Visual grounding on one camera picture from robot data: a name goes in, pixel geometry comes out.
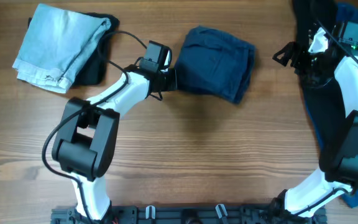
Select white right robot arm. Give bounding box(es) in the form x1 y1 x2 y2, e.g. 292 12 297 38
274 26 358 218

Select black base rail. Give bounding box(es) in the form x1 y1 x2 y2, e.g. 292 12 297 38
50 203 327 224

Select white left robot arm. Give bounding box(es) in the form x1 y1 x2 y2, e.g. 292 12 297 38
48 65 177 223

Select dark blue denim shorts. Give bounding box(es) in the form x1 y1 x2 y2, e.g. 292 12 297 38
174 26 255 104

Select black shirt with logo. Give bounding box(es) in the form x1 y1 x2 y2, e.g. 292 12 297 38
291 0 354 147

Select light blue folded jeans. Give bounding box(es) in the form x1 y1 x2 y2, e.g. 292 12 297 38
12 3 112 94

